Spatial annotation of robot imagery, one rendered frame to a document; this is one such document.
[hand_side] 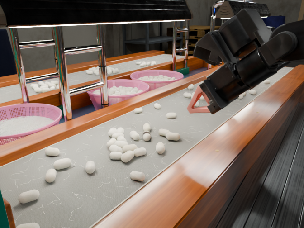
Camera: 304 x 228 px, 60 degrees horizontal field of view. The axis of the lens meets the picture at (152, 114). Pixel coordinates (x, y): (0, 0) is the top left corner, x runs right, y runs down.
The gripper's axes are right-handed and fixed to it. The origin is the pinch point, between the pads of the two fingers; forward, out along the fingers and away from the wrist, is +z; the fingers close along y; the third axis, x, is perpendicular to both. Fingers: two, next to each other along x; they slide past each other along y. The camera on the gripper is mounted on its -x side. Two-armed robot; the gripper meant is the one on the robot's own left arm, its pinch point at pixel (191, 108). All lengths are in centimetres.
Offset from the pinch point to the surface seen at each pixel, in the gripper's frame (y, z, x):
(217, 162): 3.6, -0.9, 12.7
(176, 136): -3.4, 10.9, 3.9
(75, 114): -11, 56, -24
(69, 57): -171, 237, -154
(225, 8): -66, 2, -31
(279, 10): -811, 110, -128
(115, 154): 13.1, 15.6, -0.1
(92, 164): 19.6, 15.8, -0.7
